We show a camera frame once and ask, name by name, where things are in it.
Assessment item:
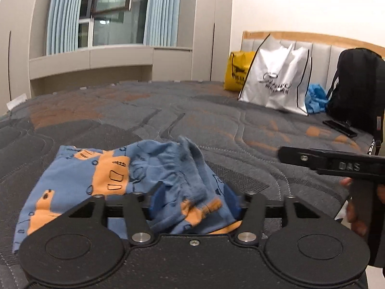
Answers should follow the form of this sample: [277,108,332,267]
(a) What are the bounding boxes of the blue pants with orange cars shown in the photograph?
[13,138,240,251]

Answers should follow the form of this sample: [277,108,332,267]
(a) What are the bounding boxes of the black backpack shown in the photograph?
[326,48,384,142]

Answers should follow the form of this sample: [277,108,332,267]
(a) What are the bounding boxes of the blue crumpled plastic item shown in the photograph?
[305,84,329,114]

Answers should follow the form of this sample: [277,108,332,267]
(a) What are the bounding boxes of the beige wardrobe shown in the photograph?
[176,0,232,82]
[1,0,51,113]

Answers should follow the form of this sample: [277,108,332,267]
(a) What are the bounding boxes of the white paper sheet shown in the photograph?
[6,93,27,111]

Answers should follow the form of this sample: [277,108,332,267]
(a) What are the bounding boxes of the grey orange quilted mattress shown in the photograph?
[1,82,372,288]

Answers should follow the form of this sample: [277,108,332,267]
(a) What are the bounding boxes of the light blue curtain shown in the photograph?
[46,0,82,55]
[143,0,180,47]

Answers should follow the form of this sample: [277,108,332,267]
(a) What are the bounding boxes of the person's right hand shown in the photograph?
[339,176,385,238]

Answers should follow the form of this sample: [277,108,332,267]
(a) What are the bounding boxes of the beige left wardrobe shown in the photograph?
[1,0,51,113]

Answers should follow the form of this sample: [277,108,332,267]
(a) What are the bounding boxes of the black phone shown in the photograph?
[322,120,358,138]

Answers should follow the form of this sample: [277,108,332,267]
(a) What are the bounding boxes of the beige right wardrobe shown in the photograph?
[176,0,232,82]

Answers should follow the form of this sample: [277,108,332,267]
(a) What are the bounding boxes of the open brown framed window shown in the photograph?
[78,0,148,48]

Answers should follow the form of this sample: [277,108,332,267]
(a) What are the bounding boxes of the beige window bench cabinet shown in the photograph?
[29,44,193,97]

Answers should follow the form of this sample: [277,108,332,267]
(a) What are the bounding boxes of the wooden padded headboard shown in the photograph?
[240,31,385,90]

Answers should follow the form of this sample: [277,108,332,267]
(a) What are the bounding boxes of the left light blue curtain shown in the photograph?
[46,0,82,55]

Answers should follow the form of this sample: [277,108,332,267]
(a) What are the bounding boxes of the right light blue curtain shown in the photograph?
[143,0,180,47]

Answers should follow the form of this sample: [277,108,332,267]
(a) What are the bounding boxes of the yellow shopping bag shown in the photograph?
[224,51,255,92]

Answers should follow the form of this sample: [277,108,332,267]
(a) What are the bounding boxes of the white Sirowe shopping bag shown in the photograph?
[238,35,313,116]

